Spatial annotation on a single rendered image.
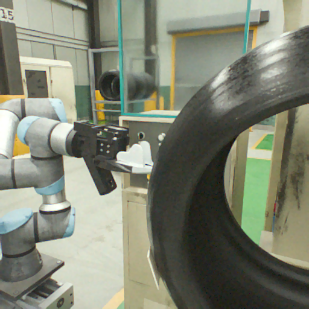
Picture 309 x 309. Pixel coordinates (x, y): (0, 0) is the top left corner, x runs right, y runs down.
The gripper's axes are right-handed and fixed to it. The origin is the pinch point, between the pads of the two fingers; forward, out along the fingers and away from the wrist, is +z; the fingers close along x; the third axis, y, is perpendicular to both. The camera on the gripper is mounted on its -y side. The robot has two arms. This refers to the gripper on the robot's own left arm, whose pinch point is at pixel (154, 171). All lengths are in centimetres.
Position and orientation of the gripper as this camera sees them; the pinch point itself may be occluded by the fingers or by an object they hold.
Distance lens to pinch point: 58.0
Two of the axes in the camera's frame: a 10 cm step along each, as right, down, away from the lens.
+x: 4.3, -2.3, 8.7
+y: 1.1, -9.5, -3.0
